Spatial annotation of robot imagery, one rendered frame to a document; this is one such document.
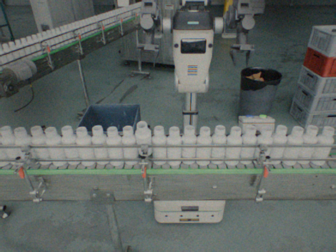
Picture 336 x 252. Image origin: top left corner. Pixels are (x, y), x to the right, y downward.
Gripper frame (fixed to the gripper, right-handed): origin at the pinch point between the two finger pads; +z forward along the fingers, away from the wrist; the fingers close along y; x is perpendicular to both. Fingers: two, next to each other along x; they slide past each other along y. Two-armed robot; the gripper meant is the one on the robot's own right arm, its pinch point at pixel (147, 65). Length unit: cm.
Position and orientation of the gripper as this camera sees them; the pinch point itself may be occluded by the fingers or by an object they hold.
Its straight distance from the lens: 126.4
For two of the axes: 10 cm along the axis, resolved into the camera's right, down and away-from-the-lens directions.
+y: 10.0, 0.5, 0.8
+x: -0.8, -1.1, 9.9
